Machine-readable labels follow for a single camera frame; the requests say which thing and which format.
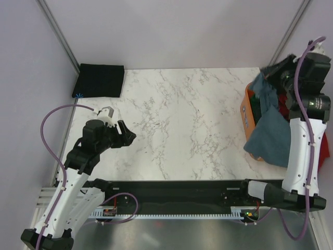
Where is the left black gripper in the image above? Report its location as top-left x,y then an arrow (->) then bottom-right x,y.
96,120 -> 136,153

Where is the blue-grey t shirt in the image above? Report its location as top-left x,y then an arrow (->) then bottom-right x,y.
244,73 -> 291,168

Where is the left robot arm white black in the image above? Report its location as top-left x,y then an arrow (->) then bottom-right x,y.
21,119 -> 136,249

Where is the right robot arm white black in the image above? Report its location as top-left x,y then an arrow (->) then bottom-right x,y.
238,52 -> 331,213

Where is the green t shirt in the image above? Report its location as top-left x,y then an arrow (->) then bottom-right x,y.
249,95 -> 262,124

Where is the orange plastic basket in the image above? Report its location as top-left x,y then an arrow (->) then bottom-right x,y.
239,82 -> 274,164

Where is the folded black t shirt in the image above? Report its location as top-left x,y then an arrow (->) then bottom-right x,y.
72,64 -> 125,98

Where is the red t shirt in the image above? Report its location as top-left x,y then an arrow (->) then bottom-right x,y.
278,94 -> 330,170

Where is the right aluminium frame post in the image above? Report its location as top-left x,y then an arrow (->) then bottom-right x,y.
269,0 -> 313,65

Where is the aluminium frame post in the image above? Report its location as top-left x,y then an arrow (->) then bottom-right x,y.
36,0 -> 80,73
269,0 -> 313,65

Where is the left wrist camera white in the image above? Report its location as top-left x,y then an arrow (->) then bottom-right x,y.
93,106 -> 114,128

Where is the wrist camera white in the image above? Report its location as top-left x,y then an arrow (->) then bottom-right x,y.
93,106 -> 114,128
310,41 -> 326,55

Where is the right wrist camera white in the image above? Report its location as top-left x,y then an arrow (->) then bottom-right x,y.
310,41 -> 326,55

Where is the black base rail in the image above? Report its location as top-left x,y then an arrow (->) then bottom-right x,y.
83,179 -> 274,216

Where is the aluminium frame extrusion base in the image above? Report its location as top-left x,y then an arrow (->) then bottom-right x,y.
36,187 -> 57,208

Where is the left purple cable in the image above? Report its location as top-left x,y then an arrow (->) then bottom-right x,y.
36,104 -> 96,250

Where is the white slotted cable duct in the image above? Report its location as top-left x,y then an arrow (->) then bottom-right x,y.
88,207 -> 260,222

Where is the left aluminium frame post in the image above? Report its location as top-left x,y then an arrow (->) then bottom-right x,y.
36,0 -> 80,73

